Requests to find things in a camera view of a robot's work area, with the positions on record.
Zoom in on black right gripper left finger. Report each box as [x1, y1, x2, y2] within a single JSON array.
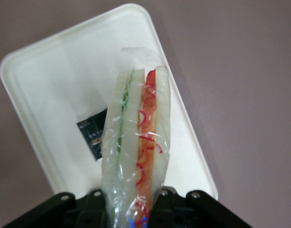
[[2, 189, 108, 228]]

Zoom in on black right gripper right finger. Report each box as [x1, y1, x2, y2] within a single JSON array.
[[147, 186, 254, 228]]

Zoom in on plastic triangle sandwich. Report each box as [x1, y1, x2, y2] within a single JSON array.
[[100, 46, 172, 228]]

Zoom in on beige plastic tray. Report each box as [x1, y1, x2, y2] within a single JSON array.
[[0, 2, 219, 202]]

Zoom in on flat black snack packet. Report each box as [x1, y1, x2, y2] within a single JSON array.
[[75, 108, 108, 162]]

